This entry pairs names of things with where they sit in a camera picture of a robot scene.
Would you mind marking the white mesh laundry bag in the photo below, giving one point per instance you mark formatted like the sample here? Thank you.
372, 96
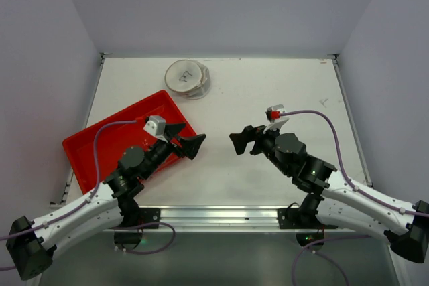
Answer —
188, 78

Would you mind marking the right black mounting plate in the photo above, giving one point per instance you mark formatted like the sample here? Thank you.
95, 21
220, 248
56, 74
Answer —
294, 218

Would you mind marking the black mounting plate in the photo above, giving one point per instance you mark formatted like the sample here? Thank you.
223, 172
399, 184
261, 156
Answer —
143, 216
294, 218

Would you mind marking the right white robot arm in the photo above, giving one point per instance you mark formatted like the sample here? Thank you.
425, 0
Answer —
333, 201

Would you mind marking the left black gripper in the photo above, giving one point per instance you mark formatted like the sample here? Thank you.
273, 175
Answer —
190, 145

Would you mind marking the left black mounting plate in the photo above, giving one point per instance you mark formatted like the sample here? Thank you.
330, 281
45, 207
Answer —
143, 216

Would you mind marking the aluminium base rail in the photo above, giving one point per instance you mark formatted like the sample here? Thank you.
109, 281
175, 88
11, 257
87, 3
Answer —
222, 219

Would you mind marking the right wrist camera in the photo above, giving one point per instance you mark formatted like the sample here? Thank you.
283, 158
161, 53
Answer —
276, 118

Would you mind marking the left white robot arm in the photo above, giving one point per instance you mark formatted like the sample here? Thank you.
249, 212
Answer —
33, 244

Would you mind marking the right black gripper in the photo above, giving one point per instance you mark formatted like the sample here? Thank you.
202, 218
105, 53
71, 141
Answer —
256, 140

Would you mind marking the red plastic tray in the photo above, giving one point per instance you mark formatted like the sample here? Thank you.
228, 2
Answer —
114, 140

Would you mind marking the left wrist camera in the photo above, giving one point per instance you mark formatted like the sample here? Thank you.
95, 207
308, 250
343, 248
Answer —
155, 126

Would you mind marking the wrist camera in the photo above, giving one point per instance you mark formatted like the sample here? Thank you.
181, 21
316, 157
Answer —
155, 126
276, 118

